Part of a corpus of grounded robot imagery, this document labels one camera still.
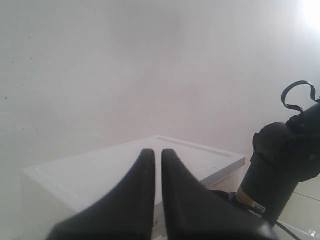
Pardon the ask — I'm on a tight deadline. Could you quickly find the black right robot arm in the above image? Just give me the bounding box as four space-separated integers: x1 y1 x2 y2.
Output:
232 103 320 226

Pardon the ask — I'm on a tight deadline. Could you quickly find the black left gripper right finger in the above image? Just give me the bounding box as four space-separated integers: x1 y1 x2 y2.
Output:
161 149 278 240

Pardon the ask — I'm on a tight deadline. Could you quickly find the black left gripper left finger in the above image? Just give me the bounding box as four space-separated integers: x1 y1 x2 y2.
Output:
47 149 156 240

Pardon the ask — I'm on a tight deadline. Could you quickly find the white translucent drawer cabinet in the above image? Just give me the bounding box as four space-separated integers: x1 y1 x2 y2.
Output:
21 135 246 240

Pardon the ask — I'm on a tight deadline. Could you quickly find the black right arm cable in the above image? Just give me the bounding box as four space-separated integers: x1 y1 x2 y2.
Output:
281 80 320 113

